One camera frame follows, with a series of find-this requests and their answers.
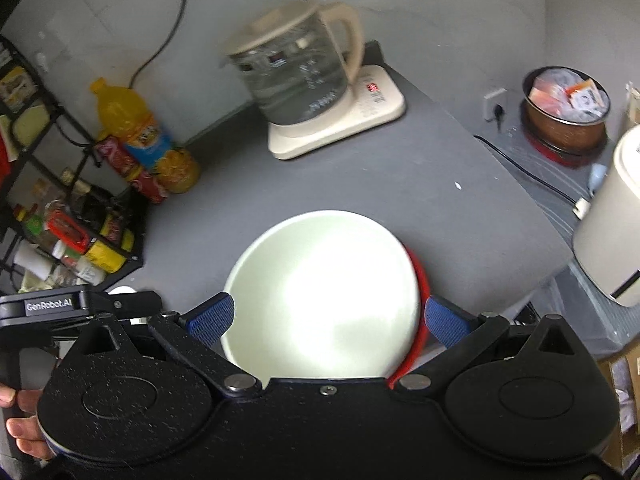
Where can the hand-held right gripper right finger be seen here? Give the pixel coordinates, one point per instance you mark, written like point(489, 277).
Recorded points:
point(445, 322)

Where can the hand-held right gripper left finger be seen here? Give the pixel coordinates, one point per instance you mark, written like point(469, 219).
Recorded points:
point(210, 320)

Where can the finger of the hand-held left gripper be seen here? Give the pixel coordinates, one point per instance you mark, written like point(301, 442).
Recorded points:
point(125, 302)

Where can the white bowl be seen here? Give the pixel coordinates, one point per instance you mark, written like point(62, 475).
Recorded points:
point(122, 290)

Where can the red plate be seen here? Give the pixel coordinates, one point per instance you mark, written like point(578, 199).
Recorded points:
point(423, 280)

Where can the pale green bowl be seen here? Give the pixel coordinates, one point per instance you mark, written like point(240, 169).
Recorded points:
point(320, 290)

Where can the person's left hand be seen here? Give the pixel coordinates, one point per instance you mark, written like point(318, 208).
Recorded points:
point(27, 430)

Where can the white small bottle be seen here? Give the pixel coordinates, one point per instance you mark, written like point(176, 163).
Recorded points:
point(32, 261)

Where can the yellow packet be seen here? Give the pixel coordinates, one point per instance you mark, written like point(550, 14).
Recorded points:
point(105, 256)

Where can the red lid jar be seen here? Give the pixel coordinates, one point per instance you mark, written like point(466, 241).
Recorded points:
point(67, 230)

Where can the dark sauce bottle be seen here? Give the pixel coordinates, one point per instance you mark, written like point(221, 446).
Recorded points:
point(90, 200)

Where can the red soda can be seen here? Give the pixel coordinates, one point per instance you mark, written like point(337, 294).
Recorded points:
point(116, 155)
point(150, 186)

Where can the white plug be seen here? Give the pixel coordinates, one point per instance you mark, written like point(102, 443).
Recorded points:
point(582, 208)

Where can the orange juice bottle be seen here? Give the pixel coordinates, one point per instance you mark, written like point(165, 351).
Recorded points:
point(130, 120)

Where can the cream round appliance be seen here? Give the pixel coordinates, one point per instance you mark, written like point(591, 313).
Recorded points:
point(615, 230)

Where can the cardboard box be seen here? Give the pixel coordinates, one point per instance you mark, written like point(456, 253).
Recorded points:
point(625, 410)

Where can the red cooker base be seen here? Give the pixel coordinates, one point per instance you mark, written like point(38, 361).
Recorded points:
point(560, 157)

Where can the dark brown pot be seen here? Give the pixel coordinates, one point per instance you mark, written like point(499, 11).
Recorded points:
point(565, 132)

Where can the beige kettle base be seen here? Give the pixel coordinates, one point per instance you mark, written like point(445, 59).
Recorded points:
point(380, 105)

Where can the bag of packets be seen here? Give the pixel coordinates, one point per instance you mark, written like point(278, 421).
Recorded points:
point(565, 92)

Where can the white wall socket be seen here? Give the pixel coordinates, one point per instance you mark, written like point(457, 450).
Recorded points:
point(495, 102)

